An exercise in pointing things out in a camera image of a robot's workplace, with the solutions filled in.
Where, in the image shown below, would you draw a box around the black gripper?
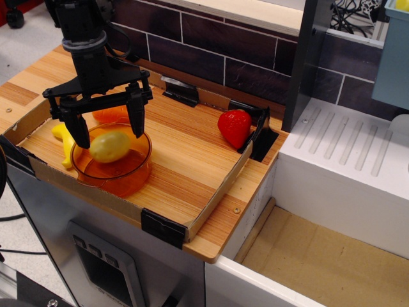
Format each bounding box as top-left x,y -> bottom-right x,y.
43,47 -> 152,149

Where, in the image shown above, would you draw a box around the yellow-green toy potato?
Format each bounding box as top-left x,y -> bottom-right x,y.
89,130 -> 131,163

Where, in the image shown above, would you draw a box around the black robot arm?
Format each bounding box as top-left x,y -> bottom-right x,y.
43,1 -> 153,148

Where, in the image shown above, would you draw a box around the orange transparent plastic pot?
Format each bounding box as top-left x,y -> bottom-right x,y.
72,123 -> 153,198

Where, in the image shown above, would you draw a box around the cardboard fence with black tape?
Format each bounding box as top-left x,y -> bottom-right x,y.
0,51 -> 280,251

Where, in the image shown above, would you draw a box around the orange toy carrot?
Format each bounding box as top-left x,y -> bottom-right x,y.
92,106 -> 130,124

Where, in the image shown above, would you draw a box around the yellow toy banana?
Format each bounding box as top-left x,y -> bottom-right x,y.
52,123 -> 82,169

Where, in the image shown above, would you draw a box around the black caster wheel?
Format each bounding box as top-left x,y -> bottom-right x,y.
6,8 -> 24,29

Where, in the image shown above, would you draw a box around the red toy strawberry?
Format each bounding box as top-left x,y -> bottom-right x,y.
217,109 -> 252,149

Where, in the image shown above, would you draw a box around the silver toy oven front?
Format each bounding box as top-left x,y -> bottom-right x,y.
8,165 -> 205,306

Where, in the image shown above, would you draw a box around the white toy sink unit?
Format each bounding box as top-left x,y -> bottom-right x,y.
205,99 -> 408,306

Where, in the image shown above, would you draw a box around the dark grey vertical post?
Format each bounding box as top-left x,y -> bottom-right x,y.
282,0 -> 333,132

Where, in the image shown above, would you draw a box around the tangled black cables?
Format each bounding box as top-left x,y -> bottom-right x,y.
329,0 -> 387,39

